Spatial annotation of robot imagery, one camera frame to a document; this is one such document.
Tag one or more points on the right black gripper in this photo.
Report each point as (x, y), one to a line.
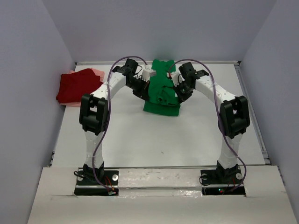
(182, 97)

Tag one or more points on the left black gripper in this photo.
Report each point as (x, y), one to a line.
(143, 92)

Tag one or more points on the green t shirt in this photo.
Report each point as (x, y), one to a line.
(162, 98)

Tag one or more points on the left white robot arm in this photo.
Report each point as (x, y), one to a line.
(95, 110)

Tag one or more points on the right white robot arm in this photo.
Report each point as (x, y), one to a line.
(233, 120)

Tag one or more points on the pink folded t shirt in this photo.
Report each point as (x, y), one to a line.
(99, 73)

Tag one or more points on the red folded t shirt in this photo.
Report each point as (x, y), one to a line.
(74, 85)

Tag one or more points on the white front platform board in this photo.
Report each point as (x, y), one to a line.
(162, 196)

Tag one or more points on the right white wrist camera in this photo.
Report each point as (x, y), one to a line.
(176, 78)

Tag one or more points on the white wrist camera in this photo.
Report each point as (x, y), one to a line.
(176, 78)
(147, 73)

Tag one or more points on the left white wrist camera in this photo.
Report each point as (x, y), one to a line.
(147, 73)

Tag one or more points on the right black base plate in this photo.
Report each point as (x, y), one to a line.
(213, 185)

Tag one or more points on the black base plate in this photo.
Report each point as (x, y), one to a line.
(213, 185)
(86, 185)

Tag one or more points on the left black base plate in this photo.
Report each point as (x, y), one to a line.
(86, 185)

